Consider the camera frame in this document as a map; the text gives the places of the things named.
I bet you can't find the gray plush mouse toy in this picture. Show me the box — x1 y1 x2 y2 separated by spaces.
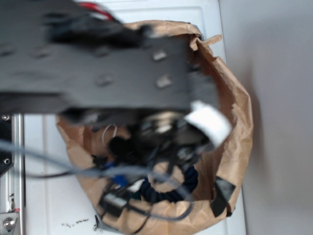
101 124 118 149

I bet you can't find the white label strap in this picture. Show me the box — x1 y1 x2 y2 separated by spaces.
183 100 232 148

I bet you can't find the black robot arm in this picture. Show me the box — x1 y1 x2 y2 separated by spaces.
0 0 221 165

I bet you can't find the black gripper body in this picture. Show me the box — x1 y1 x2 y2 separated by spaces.
108 112 215 167

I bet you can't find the gray braided cable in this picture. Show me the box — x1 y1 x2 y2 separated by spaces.
0 139 194 233

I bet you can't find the silver aluminum rail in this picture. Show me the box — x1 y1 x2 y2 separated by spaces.
0 114 26 235

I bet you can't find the black metal bracket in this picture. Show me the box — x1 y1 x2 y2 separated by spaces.
0 114 14 177

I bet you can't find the dark green plastic cylinder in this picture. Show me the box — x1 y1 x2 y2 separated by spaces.
131 191 141 200

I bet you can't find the brown paper bag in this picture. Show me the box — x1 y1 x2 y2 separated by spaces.
55 20 253 235

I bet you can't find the dark blue twisted rope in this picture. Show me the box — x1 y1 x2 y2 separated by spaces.
139 164 199 203

